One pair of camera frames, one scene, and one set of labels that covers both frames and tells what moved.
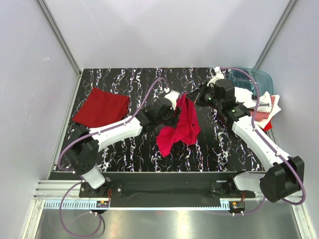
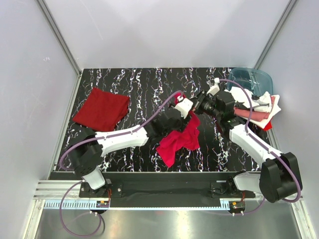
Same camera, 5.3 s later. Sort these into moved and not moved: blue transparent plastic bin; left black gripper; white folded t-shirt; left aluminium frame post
Moved: left black gripper
Not moved: blue transparent plastic bin; left aluminium frame post; white folded t-shirt
